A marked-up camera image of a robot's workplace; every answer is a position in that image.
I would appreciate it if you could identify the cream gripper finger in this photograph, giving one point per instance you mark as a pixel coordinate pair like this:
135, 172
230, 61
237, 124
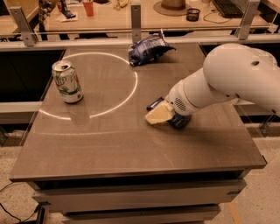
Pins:
163, 112

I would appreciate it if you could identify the dark blue rxbar wrapper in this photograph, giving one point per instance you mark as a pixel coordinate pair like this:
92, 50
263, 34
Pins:
178, 121

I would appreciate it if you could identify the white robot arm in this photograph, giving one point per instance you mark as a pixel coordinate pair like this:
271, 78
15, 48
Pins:
229, 71

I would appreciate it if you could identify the crumpled blue chip bag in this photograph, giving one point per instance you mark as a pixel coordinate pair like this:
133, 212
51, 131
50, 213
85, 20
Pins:
148, 49

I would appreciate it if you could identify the grey table drawer base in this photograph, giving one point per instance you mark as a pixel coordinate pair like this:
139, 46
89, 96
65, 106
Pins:
142, 198

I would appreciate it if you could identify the black mesh pen cup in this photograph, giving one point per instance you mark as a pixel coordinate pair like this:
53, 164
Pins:
193, 15

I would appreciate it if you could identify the green white soda can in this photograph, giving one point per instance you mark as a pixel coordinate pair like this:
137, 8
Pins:
67, 81

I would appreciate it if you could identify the tan brimmed hat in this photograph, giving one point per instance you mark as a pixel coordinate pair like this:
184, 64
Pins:
171, 7

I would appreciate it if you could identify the black computer keyboard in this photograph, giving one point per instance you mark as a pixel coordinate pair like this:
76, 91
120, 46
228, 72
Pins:
228, 9

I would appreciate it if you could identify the orange plastic cup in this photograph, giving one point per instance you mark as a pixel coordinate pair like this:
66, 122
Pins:
89, 8

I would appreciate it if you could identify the wooden background desk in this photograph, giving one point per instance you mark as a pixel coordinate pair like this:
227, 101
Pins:
107, 18

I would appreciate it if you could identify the grey metal bracket centre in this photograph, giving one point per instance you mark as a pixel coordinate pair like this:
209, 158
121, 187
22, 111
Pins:
135, 10

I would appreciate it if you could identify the grey metal bracket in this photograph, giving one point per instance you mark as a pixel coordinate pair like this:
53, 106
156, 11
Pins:
27, 34
251, 10
135, 10

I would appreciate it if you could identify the grey metal bracket right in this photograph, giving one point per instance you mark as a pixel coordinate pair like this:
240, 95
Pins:
251, 10

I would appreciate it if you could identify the grey metal rail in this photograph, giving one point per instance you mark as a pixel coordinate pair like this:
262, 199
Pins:
204, 40

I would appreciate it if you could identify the grey metal bracket left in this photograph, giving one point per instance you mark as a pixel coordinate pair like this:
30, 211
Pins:
27, 34

